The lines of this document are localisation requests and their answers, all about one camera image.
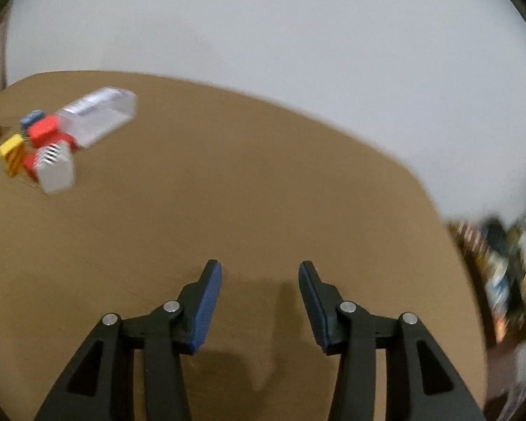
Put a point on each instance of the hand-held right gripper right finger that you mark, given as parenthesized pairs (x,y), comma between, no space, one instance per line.
(315,311)

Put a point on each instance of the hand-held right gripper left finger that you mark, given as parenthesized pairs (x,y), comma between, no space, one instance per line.
(207,311)

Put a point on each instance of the small clear plastic box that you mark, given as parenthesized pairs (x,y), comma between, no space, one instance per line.
(57,171)

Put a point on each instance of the large clear labelled plastic box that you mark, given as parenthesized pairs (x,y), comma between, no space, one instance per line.
(96,116)

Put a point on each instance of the yellow block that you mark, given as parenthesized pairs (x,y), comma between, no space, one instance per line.
(12,153)

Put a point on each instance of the small blue patterned tin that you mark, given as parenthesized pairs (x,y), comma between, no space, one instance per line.
(31,118)

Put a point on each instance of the blurred colourful clutter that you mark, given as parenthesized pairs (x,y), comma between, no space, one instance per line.
(499,272)

